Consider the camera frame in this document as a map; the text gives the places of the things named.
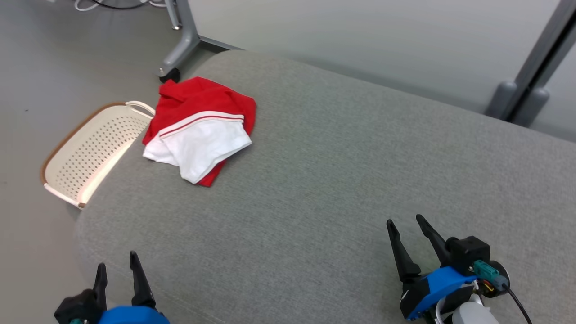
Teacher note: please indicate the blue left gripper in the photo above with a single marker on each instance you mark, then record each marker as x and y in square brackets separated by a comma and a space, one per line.
[130, 316]

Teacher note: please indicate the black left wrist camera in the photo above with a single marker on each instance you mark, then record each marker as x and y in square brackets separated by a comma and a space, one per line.
[78, 308]

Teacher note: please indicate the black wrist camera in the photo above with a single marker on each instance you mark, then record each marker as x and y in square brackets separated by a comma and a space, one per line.
[470, 252]
[78, 308]

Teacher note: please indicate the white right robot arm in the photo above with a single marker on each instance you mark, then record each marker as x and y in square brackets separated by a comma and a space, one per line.
[470, 315]

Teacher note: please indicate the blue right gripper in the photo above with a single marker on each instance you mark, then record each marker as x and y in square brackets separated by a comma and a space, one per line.
[432, 288]

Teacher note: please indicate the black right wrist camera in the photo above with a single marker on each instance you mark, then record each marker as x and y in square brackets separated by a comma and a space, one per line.
[470, 252]

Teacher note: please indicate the cream perforated laundry basket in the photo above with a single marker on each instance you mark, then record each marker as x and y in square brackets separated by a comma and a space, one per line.
[90, 153]

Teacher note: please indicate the grey desk leg with caster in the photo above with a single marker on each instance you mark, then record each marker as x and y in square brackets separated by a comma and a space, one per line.
[182, 49]

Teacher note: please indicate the red and white jersey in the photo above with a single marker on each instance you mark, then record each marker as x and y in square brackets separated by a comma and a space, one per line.
[202, 144]

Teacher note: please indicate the grey partition post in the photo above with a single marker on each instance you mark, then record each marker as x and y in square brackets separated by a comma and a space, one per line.
[542, 49]

